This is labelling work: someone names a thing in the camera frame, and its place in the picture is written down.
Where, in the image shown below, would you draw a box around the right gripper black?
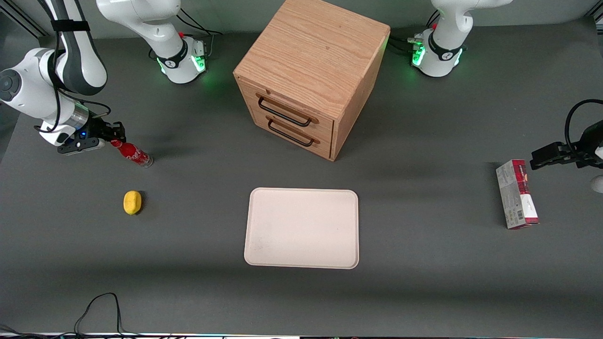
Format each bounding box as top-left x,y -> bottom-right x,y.
71,115 -> 127,143

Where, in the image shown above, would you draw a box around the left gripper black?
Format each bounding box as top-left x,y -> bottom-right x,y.
530,120 -> 603,170

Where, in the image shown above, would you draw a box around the small red coke bottle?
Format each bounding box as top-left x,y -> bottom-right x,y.
110,138 -> 154,169

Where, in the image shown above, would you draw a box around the white rectangular tray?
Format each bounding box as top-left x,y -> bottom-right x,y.
244,187 -> 360,270

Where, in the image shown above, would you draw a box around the red and white carton box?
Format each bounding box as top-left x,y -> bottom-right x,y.
496,159 -> 540,230

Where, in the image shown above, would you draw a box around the yellow lemon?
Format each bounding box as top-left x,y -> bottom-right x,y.
123,190 -> 142,216

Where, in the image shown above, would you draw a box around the wooden drawer cabinet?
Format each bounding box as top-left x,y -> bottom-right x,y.
233,0 -> 391,162

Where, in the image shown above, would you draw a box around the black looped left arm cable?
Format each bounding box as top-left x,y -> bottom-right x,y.
564,99 -> 603,154

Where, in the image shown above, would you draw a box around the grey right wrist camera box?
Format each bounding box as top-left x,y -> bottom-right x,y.
57,137 -> 106,156

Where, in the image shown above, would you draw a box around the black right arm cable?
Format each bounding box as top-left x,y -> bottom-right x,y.
33,0 -> 112,135

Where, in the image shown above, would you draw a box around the black right base cables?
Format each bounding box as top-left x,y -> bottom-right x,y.
148,8 -> 224,59

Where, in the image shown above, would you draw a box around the black base cables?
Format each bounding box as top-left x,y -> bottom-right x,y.
389,9 -> 441,55
148,8 -> 224,59

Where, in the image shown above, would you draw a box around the grey aluminium frame rail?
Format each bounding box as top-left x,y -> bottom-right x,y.
584,8 -> 603,34
0,0 -> 50,39

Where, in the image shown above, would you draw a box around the black cable at table edge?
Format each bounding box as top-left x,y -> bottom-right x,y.
0,292 -> 156,339

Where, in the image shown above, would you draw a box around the black metal drawer handle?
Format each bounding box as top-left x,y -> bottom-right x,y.
267,116 -> 321,147
257,93 -> 319,128

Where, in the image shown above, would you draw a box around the black left base cables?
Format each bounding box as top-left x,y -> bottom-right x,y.
389,9 -> 441,55

